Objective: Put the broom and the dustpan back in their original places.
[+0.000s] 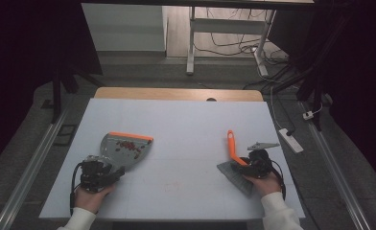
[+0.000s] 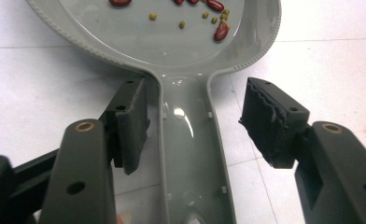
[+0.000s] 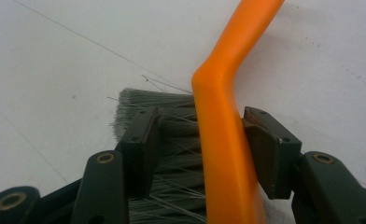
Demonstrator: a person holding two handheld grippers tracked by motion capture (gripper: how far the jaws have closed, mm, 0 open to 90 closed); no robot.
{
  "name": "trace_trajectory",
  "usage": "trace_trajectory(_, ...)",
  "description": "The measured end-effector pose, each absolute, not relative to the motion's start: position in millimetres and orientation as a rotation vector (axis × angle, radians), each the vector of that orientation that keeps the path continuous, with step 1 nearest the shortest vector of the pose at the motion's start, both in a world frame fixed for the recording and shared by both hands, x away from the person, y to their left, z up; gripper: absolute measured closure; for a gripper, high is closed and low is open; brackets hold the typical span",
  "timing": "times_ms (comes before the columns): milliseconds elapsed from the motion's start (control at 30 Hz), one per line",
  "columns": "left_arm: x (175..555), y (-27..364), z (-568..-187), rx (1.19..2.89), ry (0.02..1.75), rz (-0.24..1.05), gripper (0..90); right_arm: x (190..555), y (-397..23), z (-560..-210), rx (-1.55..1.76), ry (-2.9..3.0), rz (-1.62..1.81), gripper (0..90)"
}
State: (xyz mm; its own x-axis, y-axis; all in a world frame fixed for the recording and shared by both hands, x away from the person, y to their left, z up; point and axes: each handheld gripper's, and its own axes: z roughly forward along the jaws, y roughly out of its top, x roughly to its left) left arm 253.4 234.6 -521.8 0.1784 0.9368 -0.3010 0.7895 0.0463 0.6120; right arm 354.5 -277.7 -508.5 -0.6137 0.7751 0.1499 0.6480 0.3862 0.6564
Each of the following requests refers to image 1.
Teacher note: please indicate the small white adapter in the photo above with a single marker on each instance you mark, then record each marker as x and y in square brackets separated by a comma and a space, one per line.
[308, 115]

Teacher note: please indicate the white cabinet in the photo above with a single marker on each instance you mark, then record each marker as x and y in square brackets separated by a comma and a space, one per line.
[125, 28]

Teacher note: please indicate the person's right hand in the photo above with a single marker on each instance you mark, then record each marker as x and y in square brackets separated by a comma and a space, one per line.
[266, 185]

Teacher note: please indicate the black table grommet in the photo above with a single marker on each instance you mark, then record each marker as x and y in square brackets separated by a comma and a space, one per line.
[211, 99]

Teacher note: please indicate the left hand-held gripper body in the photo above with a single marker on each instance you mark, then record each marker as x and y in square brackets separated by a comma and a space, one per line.
[91, 175]

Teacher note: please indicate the white power strip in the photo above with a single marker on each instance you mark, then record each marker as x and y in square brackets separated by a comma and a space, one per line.
[291, 140]

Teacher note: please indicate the white desk frame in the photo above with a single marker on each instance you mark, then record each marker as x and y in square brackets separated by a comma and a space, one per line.
[227, 26]

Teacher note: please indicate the pile of small red beans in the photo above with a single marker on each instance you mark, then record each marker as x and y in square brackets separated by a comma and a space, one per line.
[130, 147]

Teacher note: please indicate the white table mat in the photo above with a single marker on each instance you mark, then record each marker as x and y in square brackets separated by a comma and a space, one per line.
[183, 185]

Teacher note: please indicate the person's left hand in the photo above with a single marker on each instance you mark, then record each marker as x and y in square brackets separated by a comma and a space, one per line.
[91, 199]

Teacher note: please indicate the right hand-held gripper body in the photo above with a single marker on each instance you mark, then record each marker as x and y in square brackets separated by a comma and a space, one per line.
[259, 164]

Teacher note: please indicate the aluminium floor rail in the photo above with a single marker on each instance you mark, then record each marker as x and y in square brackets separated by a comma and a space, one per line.
[29, 174]
[336, 172]

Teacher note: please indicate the grey dustpan with orange edge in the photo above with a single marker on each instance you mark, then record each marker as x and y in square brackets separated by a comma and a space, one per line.
[128, 153]

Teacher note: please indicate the black rectangular floor frame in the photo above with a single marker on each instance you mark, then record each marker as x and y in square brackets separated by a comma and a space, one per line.
[66, 134]

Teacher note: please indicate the wooden table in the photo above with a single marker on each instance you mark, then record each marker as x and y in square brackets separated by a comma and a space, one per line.
[163, 94]

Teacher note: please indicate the dark curtain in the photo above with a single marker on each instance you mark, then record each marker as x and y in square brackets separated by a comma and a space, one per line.
[362, 80]
[19, 48]

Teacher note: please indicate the black metal stand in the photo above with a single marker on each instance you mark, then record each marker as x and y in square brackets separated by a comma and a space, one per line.
[317, 92]
[57, 96]

